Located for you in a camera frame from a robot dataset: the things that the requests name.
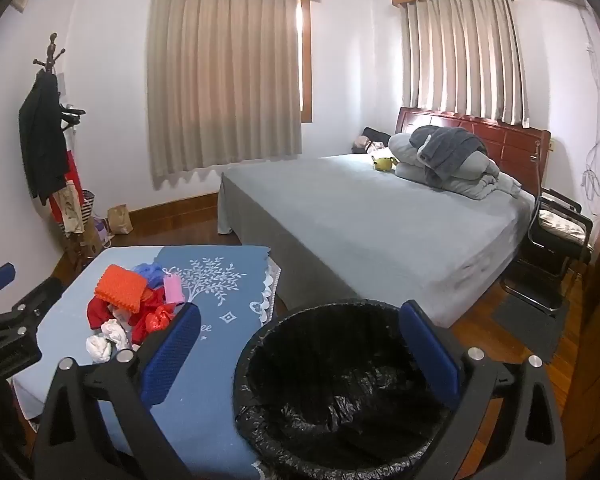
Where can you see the grey bed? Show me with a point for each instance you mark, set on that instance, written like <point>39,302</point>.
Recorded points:
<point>355,220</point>

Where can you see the red plastic bag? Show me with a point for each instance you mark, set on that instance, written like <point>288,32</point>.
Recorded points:
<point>157,320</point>

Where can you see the green plush toy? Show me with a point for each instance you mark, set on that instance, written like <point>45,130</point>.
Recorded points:
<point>382,163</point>

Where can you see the patterned seat cushion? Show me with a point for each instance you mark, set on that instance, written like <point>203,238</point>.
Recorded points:
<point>560,224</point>

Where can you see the grey pillows and blanket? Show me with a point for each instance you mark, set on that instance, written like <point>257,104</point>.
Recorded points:
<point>480,175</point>

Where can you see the purple white bag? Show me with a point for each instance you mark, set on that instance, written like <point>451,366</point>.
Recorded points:
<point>101,230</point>

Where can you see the light blue table cover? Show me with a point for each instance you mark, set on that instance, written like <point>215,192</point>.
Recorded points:
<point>65,310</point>

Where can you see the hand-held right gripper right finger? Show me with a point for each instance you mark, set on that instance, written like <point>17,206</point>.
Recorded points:
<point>430,355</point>

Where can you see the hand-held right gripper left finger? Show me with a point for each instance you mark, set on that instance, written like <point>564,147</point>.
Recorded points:
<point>172,355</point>

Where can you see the narrow beige curtain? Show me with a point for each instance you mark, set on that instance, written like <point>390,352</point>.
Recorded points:
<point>460,60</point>

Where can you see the red cloth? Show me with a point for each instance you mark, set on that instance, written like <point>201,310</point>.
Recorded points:
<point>97,312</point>

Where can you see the brown paper bag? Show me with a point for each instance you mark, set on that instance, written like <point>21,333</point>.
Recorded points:
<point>120,220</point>

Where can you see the blue mesh cloth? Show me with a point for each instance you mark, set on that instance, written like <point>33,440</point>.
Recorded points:
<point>152,272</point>

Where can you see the orange knitted cloth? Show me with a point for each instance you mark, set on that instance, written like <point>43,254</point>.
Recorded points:
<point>120,287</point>

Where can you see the striped bag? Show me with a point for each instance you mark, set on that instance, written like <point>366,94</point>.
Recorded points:
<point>87,210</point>

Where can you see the wide beige curtain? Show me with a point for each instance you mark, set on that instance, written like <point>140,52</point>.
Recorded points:
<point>220,85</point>

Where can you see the black coat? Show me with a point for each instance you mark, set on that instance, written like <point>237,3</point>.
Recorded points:
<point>42,135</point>

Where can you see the pink tag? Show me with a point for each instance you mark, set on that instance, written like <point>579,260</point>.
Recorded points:
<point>174,290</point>

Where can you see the wooden coat rack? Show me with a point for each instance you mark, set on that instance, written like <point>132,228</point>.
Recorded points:
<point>50,55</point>

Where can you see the red wooden headboard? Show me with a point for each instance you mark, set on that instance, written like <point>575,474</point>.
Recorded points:
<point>510,145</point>

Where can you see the black metal chair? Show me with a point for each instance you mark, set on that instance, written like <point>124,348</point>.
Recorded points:
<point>530,260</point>

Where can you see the wooden window frame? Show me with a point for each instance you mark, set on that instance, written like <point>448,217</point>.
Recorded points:
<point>306,60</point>

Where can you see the beige tote bag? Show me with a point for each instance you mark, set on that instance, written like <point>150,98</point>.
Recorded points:
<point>72,207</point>

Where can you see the black-lined trash bin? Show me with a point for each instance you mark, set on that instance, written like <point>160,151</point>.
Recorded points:
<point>330,385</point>

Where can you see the dark grey blanket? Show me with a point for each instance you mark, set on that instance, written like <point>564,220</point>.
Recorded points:
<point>445,145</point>

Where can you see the small doll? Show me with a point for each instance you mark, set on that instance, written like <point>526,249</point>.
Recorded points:
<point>365,146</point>

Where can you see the dark grey floor mat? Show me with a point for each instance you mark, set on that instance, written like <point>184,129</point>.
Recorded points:
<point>535,325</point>

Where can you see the white crumpled tissue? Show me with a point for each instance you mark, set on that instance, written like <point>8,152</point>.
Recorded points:
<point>99,349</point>
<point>117,331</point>

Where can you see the blue tree-print mat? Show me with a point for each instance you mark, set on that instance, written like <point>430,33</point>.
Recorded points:
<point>220,280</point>

